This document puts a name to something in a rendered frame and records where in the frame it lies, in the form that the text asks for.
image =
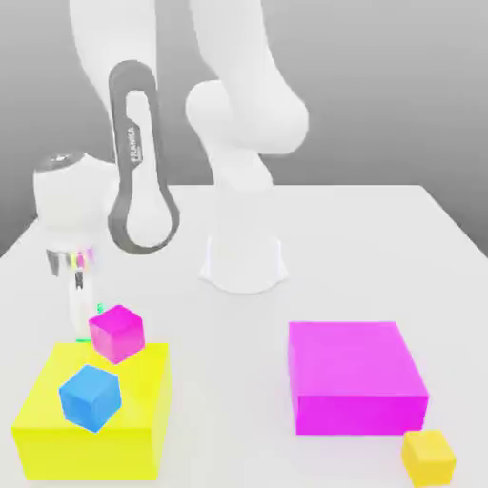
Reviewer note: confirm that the large yellow box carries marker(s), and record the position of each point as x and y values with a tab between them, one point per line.
87	453

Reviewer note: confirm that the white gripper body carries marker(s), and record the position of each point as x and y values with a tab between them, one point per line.
81	309

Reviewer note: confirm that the large magenta box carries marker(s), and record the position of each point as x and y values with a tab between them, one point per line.
350	362

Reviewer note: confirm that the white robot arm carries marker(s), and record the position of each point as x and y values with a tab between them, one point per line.
244	114

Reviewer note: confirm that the small magenta cube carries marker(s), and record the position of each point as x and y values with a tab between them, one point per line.
118	335

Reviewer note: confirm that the small yellow cube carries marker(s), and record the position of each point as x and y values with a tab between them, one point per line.
429	457

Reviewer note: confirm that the small blue cube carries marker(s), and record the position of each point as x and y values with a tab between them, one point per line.
89	398

